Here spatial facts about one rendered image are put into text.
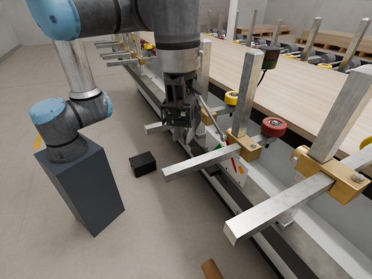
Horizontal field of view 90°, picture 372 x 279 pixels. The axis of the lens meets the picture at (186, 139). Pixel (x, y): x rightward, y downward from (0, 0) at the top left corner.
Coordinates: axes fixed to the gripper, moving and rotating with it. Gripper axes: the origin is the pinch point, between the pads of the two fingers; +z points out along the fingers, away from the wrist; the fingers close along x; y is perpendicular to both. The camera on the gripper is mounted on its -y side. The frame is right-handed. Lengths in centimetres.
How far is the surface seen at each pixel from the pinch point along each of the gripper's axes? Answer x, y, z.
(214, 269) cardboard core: 12, -1, 85
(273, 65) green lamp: 21.2, -15.0, -17.0
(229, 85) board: 9, -52, 2
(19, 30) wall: -659, -472, 8
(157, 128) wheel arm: -15.4, -14.2, 7.0
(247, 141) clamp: 17.7, -11.2, 6.2
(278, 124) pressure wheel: 27.8, -19.3, 3.3
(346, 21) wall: 331, -773, 32
